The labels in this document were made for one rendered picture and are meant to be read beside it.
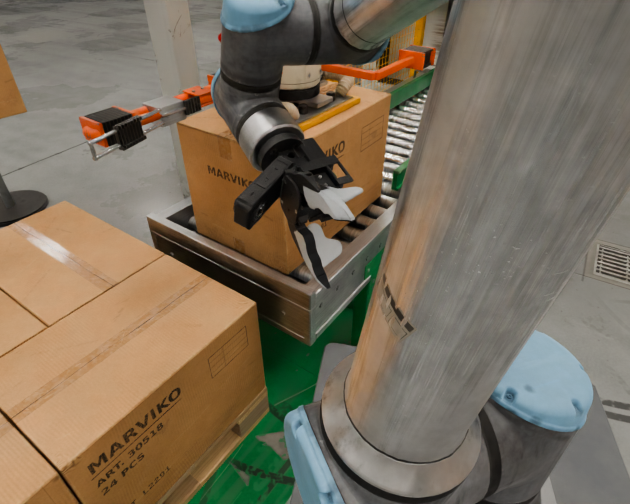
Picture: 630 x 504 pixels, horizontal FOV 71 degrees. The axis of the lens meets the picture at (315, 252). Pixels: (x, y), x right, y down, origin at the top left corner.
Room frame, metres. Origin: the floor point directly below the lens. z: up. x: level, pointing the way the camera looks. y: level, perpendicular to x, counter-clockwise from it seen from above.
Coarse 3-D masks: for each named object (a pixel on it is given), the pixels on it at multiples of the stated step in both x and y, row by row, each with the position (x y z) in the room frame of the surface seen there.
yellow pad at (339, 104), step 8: (336, 96) 1.41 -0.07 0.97; (352, 96) 1.41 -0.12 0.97; (304, 104) 1.26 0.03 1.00; (328, 104) 1.34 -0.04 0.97; (336, 104) 1.34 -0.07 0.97; (344, 104) 1.35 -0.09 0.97; (352, 104) 1.39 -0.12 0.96; (304, 112) 1.25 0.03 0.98; (312, 112) 1.27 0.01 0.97; (320, 112) 1.27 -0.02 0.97; (328, 112) 1.28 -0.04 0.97; (336, 112) 1.31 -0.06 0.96; (296, 120) 1.20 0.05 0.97; (304, 120) 1.21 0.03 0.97; (312, 120) 1.22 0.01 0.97; (320, 120) 1.25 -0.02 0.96; (304, 128) 1.18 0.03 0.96
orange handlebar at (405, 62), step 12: (408, 60) 1.39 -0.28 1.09; (336, 72) 1.32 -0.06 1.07; (348, 72) 1.29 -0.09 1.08; (360, 72) 1.27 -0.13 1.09; (372, 72) 1.25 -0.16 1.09; (384, 72) 1.27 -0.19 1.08; (180, 96) 1.06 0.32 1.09; (192, 96) 1.08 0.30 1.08; (204, 96) 1.06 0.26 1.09; (144, 108) 0.98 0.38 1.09; (144, 120) 0.92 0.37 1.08; (156, 120) 0.95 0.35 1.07; (84, 132) 0.85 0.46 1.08; (96, 132) 0.84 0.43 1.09
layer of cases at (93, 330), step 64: (0, 256) 1.14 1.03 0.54; (64, 256) 1.14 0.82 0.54; (128, 256) 1.14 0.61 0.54; (0, 320) 0.85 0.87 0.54; (64, 320) 0.85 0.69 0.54; (128, 320) 0.85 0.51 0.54; (192, 320) 0.85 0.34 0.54; (256, 320) 0.92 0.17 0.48; (0, 384) 0.64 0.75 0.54; (64, 384) 0.64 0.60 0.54; (128, 384) 0.64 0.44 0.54; (192, 384) 0.71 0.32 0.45; (256, 384) 0.89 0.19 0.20; (0, 448) 0.48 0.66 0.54; (64, 448) 0.48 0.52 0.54; (128, 448) 0.54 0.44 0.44; (192, 448) 0.66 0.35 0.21
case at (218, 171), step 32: (384, 96) 1.49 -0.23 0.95; (192, 128) 1.22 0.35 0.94; (224, 128) 1.21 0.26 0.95; (320, 128) 1.21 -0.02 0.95; (352, 128) 1.32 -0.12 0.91; (384, 128) 1.50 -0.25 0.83; (192, 160) 1.24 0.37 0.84; (224, 160) 1.16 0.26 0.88; (352, 160) 1.33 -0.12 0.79; (192, 192) 1.25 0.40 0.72; (224, 192) 1.17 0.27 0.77; (224, 224) 1.18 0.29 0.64; (256, 224) 1.10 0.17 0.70; (320, 224) 1.18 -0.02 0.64; (256, 256) 1.11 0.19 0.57; (288, 256) 1.04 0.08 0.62
